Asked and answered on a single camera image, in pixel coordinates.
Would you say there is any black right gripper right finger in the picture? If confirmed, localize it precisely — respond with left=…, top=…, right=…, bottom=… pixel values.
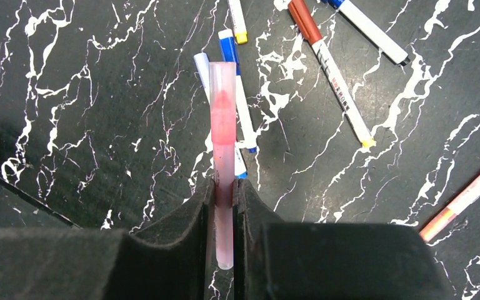
left=233, top=179, right=451, bottom=299

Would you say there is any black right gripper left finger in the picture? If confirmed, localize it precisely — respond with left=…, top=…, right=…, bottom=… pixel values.
left=0, top=179, right=214, bottom=299

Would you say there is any pink translucent pen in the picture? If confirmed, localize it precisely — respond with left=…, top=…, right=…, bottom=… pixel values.
left=209, top=62, right=236, bottom=270

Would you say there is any light blue capped marker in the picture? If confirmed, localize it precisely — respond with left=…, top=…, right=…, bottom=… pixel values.
left=193, top=52, right=248, bottom=179

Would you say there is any orange red pen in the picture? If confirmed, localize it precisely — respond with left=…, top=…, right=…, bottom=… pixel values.
left=419, top=175, right=480, bottom=242

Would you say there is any blue capped whiteboard marker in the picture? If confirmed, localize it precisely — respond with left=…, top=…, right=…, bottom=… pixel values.
left=322, top=0, right=411, bottom=66

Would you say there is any yellow capped marker pen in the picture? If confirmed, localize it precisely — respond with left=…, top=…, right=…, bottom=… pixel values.
left=227, top=0, right=248, bottom=44

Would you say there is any brown capped yellow-end marker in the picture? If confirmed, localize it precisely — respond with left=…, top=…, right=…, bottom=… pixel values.
left=287, top=0, right=376, bottom=148

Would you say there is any dark blue capped marker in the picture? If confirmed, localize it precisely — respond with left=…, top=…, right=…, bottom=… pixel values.
left=218, top=29, right=258, bottom=154

